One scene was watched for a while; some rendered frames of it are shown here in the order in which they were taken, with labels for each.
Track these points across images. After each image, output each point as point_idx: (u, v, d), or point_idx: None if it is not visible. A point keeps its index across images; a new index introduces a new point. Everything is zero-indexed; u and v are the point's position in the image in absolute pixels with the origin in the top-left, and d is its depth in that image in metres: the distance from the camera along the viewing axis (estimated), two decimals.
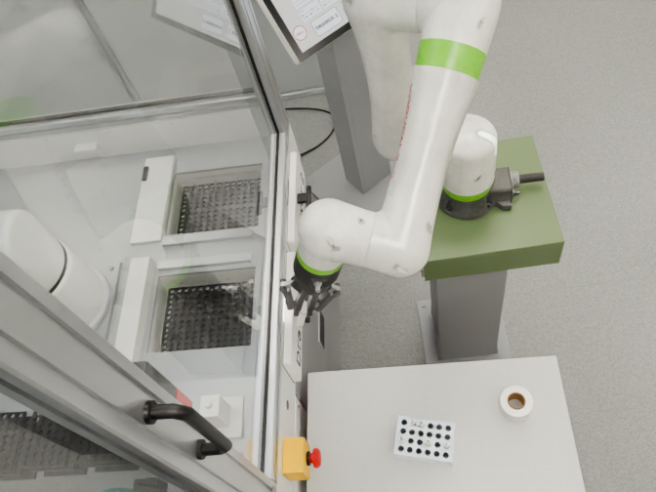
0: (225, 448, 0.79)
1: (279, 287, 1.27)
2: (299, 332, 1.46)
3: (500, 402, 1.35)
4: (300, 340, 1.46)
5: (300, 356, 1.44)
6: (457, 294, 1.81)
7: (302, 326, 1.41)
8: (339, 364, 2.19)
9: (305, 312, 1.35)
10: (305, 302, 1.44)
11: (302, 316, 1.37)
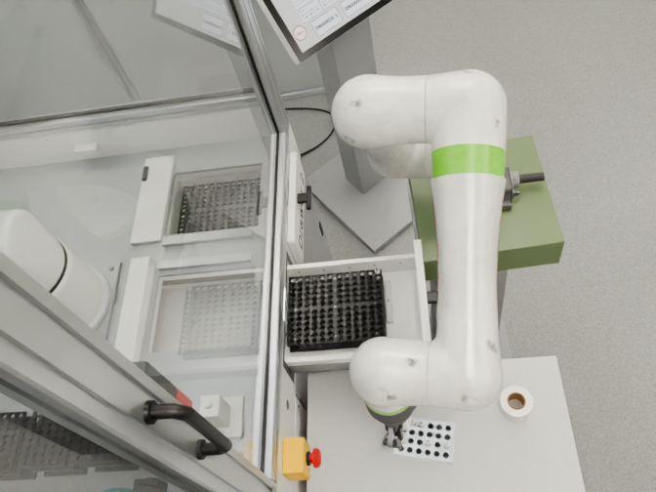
0: (225, 448, 0.79)
1: (392, 446, 1.14)
2: None
3: (500, 402, 1.35)
4: None
5: None
6: None
7: (408, 428, 1.31)
8: None
9: (405, 420, 1.26)
10: (436, 290, 1.40)
11: (404, 434, 1.26)
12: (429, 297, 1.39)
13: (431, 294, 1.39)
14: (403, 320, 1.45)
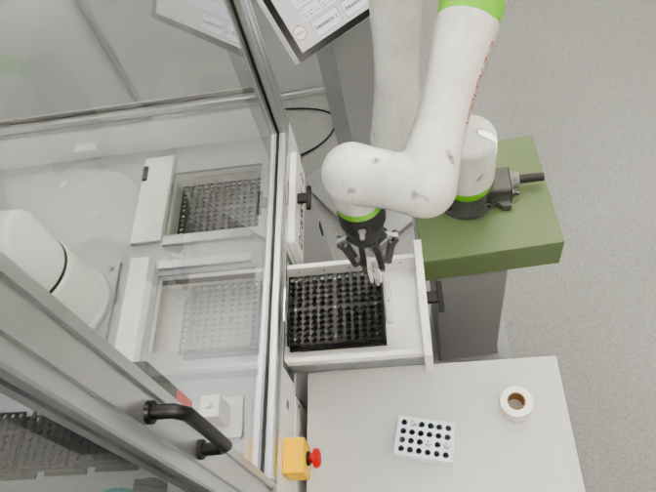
0: (225, 448, 0.79)
1: (336, 244, 1.28)
2: None
3: (500, 402, 1.35)
4: None
5: None
6: (457, 294, 1.81)
7: (382, 282, 1.40)
8: None
9: (377, 266, 1.35)
10: (436, 290, 1.40)
11: (371, 271, 1.36)
12: (429, 297, 1.39)
13: (431, 294, 1.39)
14: (403, 320, 1.45)
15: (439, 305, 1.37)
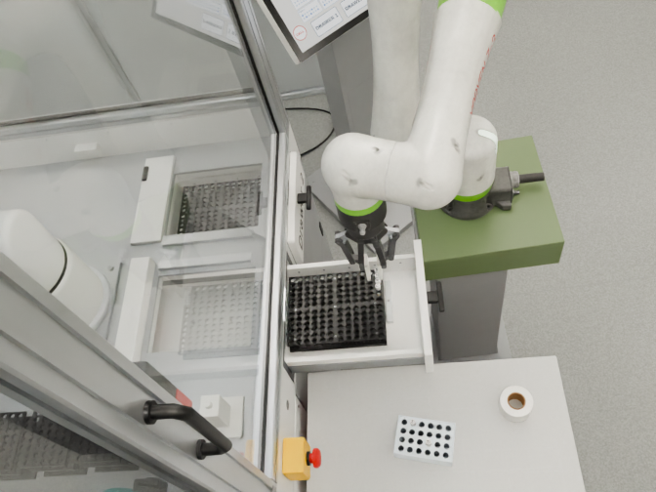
0: (225, 448, 0.79)
1: (335, 239, 1.24)
2: None
3: (500, 402, 1.35)
4: None
5: None
6: (457, 294, 1.81)
7: (383, 279, 1.36)
8: None
9: (378, 264, 1.31)
10: (436, 290, 1.40)
11: (368, 269, 1.33)
12: (429, 297, 1.39)
13: (431, 294, 1.39)
14: (403, 320, 1.45)
15: (439, 305, 1.37)
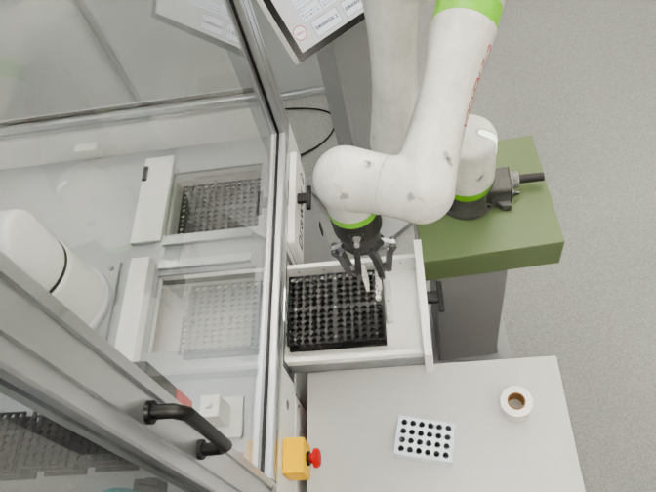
0: (225, 448, 0.79)
1: (331, 252, 1.23)
2: None
3: (500, 402, 1.35)
4: None
5: None
6: (457, 294, 1.81)
7: (381, 290, 1.35)
8: None
9: (376, 274, 1.29)
10: (436, 290, 1.40)
11: (366, 280, 1.31)
12: (429, 297, 1.39)
13: (431, 294, 1.39)
14: (403, 320, 1.45)
15: (439, 305, 1.37)
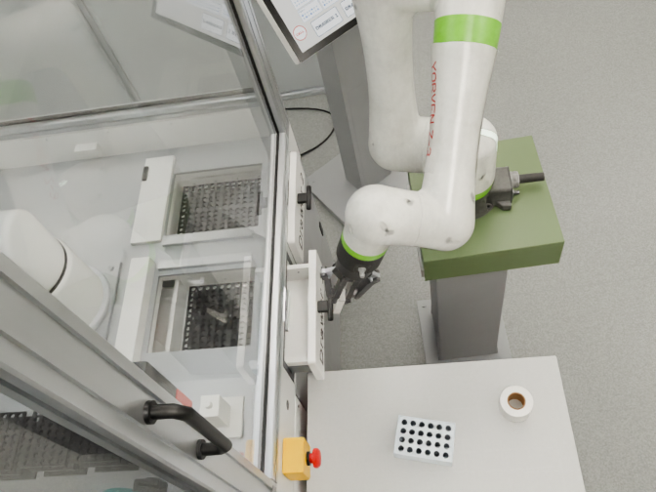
0: (225, 448, 0.79)
1: (320, 273, 1.28)
2: (321, 330, 1.45)
3: (500, 402, 1.35)
4: (322, 338, 1.45)
5: (322, 354, 1.43)
6: (457, 294, 1.81)
7: (339, 313, 1.43)
8: (339, 364, 2.19)
9: (343, 300, 1.37)
10: (328, 300, 1.44)
11: (340, 304, 1.39)
12: (319, 306, 1.42)
13: (322, 304, 1.42)
14: (299, 329, 1.48)
15: (328, 313, 1.41)
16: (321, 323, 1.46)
